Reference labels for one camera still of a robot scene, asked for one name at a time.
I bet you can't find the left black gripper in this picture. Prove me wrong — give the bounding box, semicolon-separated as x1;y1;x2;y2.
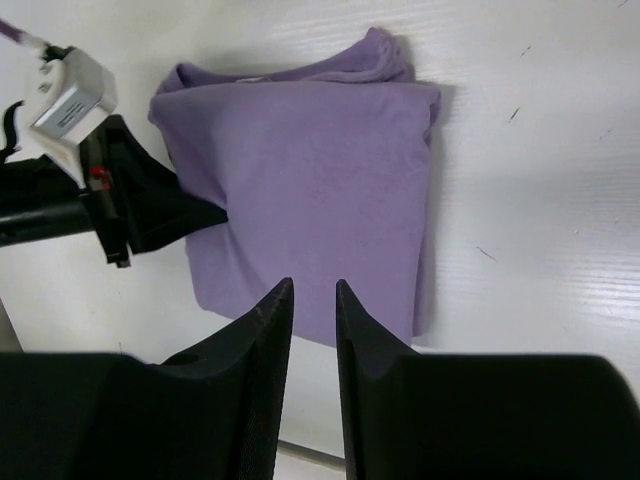
1;112;228;268

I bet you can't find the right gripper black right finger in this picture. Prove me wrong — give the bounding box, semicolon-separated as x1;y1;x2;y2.
336;281;639;479

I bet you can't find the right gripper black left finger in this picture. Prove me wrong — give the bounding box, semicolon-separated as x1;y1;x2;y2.
1;278;294;479

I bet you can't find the purple t-shirt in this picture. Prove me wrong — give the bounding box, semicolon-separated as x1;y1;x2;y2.
149;28;441;346

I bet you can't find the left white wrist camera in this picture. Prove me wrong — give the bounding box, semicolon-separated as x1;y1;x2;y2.
24;48;117;189

